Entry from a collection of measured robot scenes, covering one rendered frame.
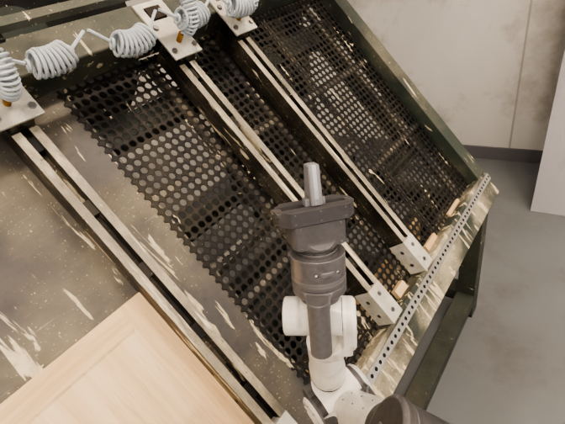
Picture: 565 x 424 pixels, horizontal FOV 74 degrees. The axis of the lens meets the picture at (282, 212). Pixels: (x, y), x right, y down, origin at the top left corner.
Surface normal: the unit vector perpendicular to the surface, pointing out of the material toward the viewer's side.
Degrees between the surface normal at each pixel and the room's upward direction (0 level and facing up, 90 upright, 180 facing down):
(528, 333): 0
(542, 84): 90
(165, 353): 51
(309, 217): 78
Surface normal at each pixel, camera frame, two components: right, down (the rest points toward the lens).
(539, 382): -0.20, -0.81
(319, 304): -0.09, -0.94
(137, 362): 0.47, -0.34
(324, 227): 0.28, 0.29
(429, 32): -0.55, 0.56
